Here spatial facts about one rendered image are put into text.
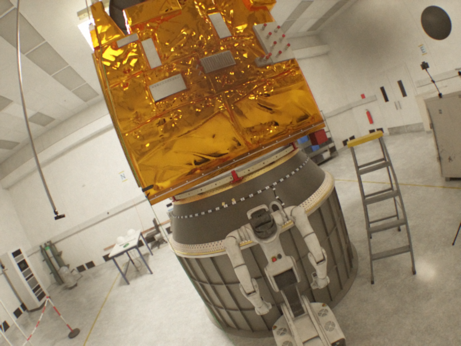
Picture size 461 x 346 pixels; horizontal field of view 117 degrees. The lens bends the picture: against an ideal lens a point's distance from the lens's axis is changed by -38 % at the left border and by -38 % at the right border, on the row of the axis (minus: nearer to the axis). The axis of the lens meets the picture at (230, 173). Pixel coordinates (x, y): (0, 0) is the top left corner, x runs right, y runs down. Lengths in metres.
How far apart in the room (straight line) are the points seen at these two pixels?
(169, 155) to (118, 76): 0.90
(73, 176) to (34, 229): 2.83
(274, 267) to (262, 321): 1.13
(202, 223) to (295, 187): 0.92
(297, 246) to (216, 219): 0.76
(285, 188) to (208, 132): 0.85
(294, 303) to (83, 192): 7.44
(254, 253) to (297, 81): 1.73
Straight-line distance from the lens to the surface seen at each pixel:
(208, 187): 2.03
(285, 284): 1.61
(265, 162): 2.04
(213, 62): 2.24
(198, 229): 2.15
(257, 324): 2.60
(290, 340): 2.08
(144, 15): 2.47
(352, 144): 2.41
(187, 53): 2.24
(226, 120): 2.04
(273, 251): 1.46
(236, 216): 1.95
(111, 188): 7.83
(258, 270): 2.07
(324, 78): 10.28
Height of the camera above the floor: 1.95
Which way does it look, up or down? 6 degrees down
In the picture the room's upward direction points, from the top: 23 degrees counter-clockwise
